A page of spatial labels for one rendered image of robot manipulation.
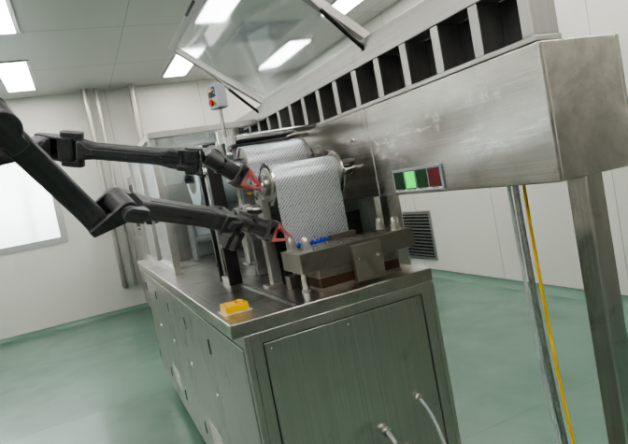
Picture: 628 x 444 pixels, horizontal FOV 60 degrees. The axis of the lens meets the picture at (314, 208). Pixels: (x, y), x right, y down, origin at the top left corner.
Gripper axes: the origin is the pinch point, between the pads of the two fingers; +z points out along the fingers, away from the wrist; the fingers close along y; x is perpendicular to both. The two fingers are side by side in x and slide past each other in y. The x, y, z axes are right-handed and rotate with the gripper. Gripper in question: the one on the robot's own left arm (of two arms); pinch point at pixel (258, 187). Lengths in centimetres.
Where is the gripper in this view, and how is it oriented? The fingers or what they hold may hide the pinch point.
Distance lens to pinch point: 180.1
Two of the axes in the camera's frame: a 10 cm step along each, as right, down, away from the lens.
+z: 8.0, 4.9, 3.5
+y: 4.0, -0.1, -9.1
